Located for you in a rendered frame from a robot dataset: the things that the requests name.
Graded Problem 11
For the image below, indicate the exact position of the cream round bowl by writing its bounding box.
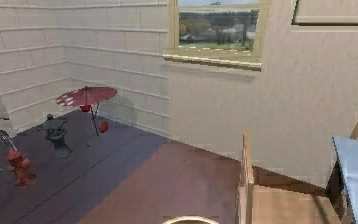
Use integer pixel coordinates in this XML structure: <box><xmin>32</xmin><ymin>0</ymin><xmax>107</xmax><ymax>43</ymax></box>
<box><xmin>160</xmin><ymin>215</ymin><xmax>221</xmax><ymax>224</ymax></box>

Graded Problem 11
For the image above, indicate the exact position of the red paper parasol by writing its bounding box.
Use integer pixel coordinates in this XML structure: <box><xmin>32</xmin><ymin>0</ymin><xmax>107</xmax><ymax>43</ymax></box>
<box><xmin>55</xmin><ymin>85</ymin><xmax>119</xmax><ymax>138</ymax></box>

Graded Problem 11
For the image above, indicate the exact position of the red fire hydrant figure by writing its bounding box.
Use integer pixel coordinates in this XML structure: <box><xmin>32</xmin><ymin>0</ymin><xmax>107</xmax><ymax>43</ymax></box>
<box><xmin>6</xmin><ymin>148</ymin><xmax>38</xmax><ymax>188</ymax></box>

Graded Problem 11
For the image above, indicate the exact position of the pale blue top table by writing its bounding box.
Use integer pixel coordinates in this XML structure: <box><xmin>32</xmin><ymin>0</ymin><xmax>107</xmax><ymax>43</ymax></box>
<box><xmin>325</xmin><ymin>135</ymin><xmax>358</xmax><ymax>224</ymax></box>

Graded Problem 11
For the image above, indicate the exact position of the window with cream frame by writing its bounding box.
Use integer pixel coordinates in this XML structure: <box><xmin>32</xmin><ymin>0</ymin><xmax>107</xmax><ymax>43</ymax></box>
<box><xmin>163</xmin><ymin>0</ymin><xmax>272</xmax><ymax>73</ymax></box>

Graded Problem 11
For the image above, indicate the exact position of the dark grey pedestal statue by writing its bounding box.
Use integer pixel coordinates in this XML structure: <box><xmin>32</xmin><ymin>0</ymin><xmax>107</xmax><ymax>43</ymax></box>
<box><xmin>36</xmin><ymin>113</ymin><xmax>73</xmax><ymax>159</ymax></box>

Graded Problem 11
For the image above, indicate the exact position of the cream framed wall picture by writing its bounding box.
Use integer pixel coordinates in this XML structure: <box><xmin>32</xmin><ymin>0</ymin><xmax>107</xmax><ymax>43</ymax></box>
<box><xmin>291</xmin><ymin>0</ymin><xmax>358</xmax><ymax>27</ymax></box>

